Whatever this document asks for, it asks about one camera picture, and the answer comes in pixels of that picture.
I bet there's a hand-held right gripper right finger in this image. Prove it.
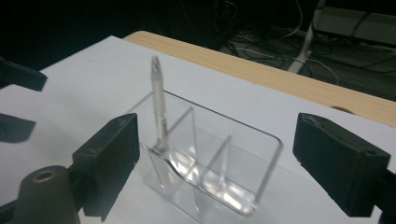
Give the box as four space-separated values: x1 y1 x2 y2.
292 112 392 217

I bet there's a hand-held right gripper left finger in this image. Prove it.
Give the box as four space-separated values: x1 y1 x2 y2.
69 112 141 223

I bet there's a white cable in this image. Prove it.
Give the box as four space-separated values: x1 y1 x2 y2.
277 0 304 41

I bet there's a white metal stand leg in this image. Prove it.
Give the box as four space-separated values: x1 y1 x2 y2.
286 0 327 75

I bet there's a grey box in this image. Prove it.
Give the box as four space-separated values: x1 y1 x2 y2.
312 6 396 49

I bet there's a clear plastic pen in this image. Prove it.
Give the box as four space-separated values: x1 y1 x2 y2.
149 55 171 153

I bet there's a clear acrylic divided organizer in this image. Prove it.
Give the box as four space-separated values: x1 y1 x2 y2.
125 90 284 224

